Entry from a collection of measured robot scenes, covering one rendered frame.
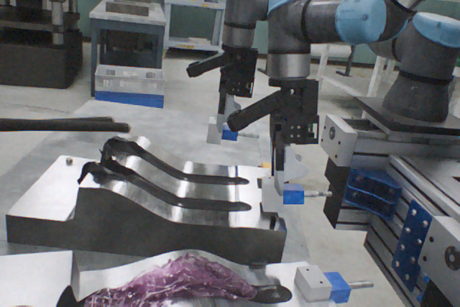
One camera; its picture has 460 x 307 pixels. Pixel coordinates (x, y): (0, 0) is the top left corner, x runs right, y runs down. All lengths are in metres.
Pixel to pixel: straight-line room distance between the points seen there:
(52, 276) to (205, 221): 0.28
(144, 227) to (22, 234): 0.22
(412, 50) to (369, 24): 0.44
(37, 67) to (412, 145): 3.98
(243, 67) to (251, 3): 0.15
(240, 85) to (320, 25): 0.37
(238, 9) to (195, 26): 6.19
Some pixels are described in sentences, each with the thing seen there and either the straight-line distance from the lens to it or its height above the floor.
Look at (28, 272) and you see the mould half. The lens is 0.64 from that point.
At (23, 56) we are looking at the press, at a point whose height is 0.30.
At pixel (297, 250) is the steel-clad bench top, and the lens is 0.91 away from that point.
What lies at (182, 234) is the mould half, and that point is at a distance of 0.79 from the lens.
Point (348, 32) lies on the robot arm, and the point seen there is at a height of 1.24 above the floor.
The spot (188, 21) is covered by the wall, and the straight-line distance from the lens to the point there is 7.14.
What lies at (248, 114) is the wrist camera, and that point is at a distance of 0.76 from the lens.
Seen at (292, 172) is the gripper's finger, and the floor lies 0.99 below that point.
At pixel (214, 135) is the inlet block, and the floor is 0.93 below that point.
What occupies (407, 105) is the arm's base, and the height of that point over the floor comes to 1.06.
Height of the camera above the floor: 1.30
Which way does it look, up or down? 21 degrees down
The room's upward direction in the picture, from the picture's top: 8 degrees clockwise
